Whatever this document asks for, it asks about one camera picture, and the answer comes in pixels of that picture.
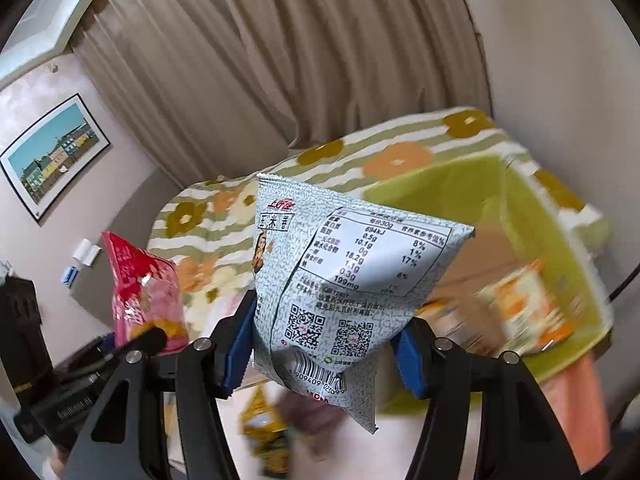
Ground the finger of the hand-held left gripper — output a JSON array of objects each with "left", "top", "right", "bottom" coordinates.
[{"left": 112, "top": 327, "right": 168, "bottom": 359}]

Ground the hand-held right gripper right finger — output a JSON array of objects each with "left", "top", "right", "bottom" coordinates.
[{"left": 390, "top": 320, "right": 583, "bottom": 480}]

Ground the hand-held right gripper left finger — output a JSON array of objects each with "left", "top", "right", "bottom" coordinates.
[{"left": 62, "top": 290, "right": 261, "bottom": 480}]

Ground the red pink snack packet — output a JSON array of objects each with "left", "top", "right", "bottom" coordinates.
[{"left": 101, "top": 231, "right": 190, "bottom": 356}]

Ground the pale grey speckled snack packet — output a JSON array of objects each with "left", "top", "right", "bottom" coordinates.
[{"left": 248, "top": 172, "right": 477, "bottom": 435}]

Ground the green storage bin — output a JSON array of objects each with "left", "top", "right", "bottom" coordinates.
[{"left": 362, "top": 152, "right": 616, "bottom": 413}]

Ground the yellow black snack packet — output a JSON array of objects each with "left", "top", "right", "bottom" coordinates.
[{"left": 239, "top": 385, "right": 293, "bottom": 478}]

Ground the dark cabinet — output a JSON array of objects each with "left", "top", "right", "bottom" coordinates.
[{"left": 0, "top": 275, "right": 53, "bottom": 411}]

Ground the orange white snack packet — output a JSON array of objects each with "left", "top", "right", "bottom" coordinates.
[{"left": 480, "top": 260, "right": 576, "bottom": 356}]

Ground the floral striped blanket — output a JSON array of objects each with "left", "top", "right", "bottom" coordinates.
[{"left": 147, "top": 106, "right": 613, "bottom": 341}]

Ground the framed building picture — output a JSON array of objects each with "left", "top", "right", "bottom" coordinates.
[{"left": 0, "top": 93, "right": 111, "bottom": 221}]

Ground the beige curtain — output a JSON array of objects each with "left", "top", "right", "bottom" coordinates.
[{"left": 75, "top": 0, "right": 493, "bottom": 186}]

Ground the white wall switch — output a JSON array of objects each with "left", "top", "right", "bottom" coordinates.
[{"left": 71, "top": 239, "right": 99, "bottom": 267}]

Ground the black cable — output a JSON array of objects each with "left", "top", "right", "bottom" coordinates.
[{"left": 606, "top": 255, "right": 640, "bottom": 306}]

